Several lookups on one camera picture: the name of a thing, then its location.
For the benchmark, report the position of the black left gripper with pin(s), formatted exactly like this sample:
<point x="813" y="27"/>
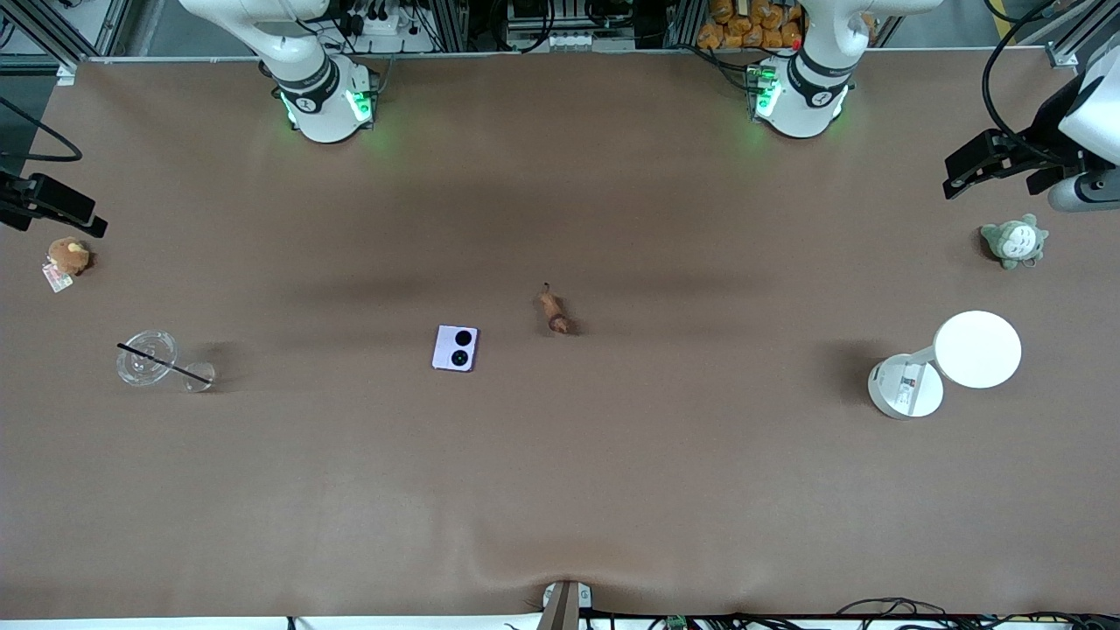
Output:
<point x="1046" y="136"/>

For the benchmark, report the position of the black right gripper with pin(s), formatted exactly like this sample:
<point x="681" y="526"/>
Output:
<point x="10" y="201"/>

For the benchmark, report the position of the purple flip phone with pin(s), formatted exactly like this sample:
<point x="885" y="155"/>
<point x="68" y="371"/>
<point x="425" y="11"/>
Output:
<point x="455" y="348"/>

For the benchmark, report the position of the brown lion statue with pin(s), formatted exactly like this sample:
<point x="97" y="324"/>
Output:
<point x="555" y="313"/>

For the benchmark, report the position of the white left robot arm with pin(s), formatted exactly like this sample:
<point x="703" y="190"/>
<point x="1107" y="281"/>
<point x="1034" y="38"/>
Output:
<point x="814" y="96"/>

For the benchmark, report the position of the brown plush toy with tag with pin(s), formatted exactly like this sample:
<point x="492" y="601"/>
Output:
<point x="68" y="255"/>

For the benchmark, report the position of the grey totoro plush toy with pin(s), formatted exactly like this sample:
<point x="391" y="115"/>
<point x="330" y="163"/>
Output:
<point x="1015" y="242"/>

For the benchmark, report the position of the white desk lamp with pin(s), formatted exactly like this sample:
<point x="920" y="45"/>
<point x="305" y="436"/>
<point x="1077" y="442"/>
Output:
<point x="978" y="350"/>

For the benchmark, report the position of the clear plastic cup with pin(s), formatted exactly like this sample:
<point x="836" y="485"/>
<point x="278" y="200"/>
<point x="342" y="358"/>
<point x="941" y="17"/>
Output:
<point x="144" y="363"/>

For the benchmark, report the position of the black drinking straw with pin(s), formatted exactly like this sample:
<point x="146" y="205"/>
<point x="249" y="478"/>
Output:
<point x="166" y="363"/>

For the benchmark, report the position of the bag of orange plush toys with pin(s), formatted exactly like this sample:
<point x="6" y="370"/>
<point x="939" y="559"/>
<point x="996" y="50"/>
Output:
<point x="752" y="24"/>

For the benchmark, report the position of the white power strip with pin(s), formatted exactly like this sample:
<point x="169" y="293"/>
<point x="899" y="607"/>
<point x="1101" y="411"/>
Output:
<point x="389" y="24"/>

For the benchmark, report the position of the white terminal block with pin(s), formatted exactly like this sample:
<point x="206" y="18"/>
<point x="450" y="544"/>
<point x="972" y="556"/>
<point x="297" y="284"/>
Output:
<point x="577" y="40"/>

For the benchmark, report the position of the brown table cover mat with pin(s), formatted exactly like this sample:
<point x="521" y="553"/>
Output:
<point x="560" y="490"/>

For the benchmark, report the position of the aluminium frame rail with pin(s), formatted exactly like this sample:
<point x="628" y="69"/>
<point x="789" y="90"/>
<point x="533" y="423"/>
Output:
<point x="52" y="35"/>
<point x="1072" y="48"/>

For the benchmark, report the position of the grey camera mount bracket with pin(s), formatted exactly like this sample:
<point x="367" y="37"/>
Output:
<point x="564" y="605"/>

